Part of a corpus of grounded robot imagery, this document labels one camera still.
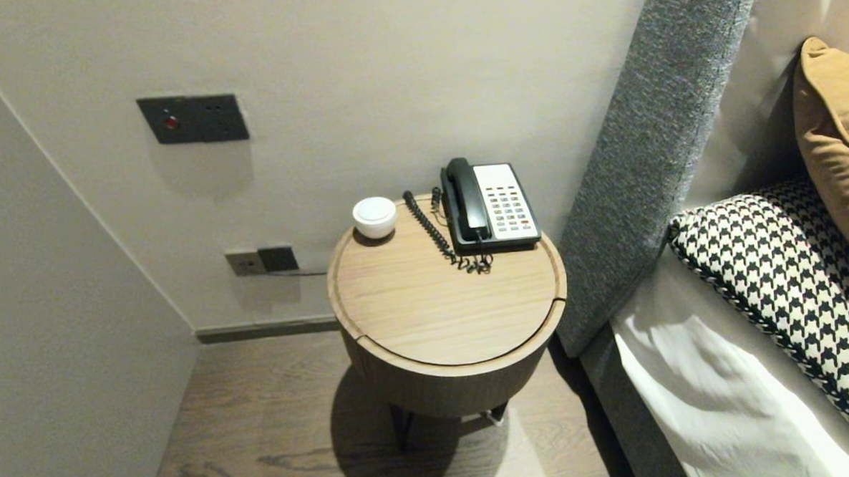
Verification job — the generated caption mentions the white round puck device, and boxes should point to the white round puck device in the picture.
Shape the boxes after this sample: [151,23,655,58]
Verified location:
[351,196,399,240]

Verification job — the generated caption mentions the black telephone handset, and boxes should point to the black telephone handset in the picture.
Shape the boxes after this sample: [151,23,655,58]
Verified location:
[445,156,491,242]

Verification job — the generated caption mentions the round wooden nightstand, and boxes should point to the round wooden nightstand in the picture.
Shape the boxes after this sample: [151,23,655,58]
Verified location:
[322,186,574,451]

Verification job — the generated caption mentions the black and white telephone base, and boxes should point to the black and white telephone base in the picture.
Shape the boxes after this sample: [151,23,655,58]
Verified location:
[440,161,543,255]

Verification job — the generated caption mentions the grey upholstered headboard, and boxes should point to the grey upholstered headboard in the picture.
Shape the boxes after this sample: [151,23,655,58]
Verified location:
[542,0,781,359]

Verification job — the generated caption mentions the white bed sheet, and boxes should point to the white bed sheet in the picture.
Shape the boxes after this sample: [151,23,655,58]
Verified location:
[608,238,849,477]

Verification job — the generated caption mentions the black white houndstooth pillow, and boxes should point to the black white houndstooth pillow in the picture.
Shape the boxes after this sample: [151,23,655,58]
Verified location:
[664,177,849,465]

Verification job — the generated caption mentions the mustard brown cushion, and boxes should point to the mustard brown cushion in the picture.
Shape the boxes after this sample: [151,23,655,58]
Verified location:
[790,35,849,284]

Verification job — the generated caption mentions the black coiled telephone cord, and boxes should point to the black coiled telephone cord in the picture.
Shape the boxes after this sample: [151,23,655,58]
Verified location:
[402,183,496,279]

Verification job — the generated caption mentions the dark wall outlet plate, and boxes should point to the dark wall outlet plate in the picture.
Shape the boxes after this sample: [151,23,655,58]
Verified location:
[257,245,300,273]

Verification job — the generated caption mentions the grey wall baseboard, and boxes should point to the grey wall baseboard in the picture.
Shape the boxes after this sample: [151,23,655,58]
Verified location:
[195,314,344,345]

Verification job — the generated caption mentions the beige wall power outlet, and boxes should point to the beige wall power outlet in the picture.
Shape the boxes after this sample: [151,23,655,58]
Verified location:
[225,249,267,277]

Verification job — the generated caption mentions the dark wall switch panel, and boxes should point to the dark wall switch panel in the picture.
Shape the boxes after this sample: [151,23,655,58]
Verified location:
[137,93,251,145]

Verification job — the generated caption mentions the grey upholstered bed frame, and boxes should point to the grey upholstered bed frame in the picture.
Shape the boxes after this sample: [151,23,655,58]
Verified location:
[579,320,694,477]

